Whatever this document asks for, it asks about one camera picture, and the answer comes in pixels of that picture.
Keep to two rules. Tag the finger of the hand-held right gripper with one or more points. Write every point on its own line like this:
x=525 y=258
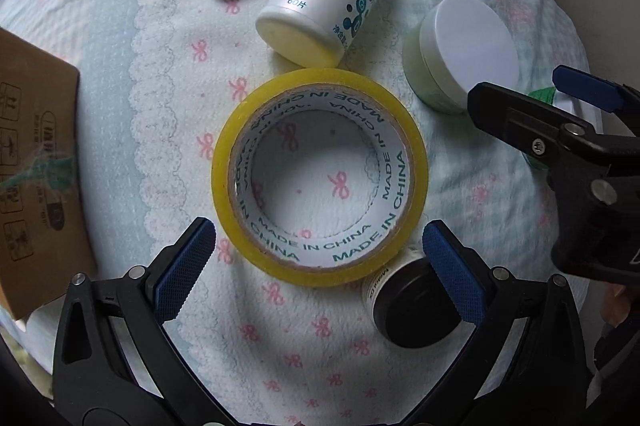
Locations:
x=590 y=88
x=510 y=110

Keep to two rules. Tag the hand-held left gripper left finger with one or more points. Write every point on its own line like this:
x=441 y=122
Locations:
x=182 y=273

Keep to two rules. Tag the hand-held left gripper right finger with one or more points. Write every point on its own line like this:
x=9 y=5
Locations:
x=452 y=276

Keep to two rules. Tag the green and white packet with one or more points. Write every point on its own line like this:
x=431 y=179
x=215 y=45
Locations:
x=541 y=97

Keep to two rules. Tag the yellow tape roll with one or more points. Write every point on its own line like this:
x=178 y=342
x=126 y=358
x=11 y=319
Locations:
x=225 y=165

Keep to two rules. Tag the person's right hand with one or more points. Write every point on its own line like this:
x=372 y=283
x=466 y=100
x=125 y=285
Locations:
x=616 y=306

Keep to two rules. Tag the small white jar black lid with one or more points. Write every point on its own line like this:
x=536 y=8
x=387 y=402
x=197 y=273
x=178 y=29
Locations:
x=400 y=306

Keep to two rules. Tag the pale green jar white lid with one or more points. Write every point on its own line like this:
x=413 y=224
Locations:
x=465 y=40

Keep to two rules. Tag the brown cardboard box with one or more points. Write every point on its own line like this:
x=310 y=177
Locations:
x=35 y=115

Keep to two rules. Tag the pink bow printed quilt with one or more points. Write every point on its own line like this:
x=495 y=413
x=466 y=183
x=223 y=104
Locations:
x=150 y=55

